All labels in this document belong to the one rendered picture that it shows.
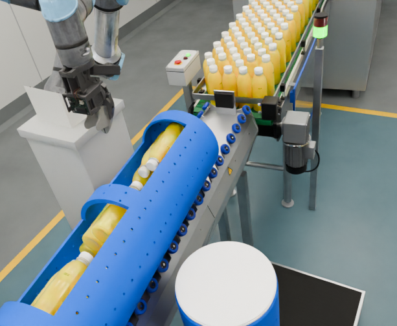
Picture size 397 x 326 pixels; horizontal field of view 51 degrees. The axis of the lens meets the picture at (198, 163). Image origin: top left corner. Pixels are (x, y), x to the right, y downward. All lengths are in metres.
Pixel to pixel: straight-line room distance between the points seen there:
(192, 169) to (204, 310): 0.45
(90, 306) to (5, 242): 2.17
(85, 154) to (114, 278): 0.75
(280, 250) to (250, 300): 1.43
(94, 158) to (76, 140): 0.15
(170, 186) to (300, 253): 1.43
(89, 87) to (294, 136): 1.25
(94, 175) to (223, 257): 0.76
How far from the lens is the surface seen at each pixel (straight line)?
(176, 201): 1.26
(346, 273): 2.48
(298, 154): 2.13
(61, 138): 1.68
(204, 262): 1.22
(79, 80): 1.00
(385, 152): 3.27
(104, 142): 1.78
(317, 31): 2.08
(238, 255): 1.22
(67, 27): 0.95
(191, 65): 2.16
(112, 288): 1.07
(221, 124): 1.92
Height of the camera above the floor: 2.00
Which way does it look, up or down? 39 degrees down
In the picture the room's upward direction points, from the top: 11 degrees counter-clockwise
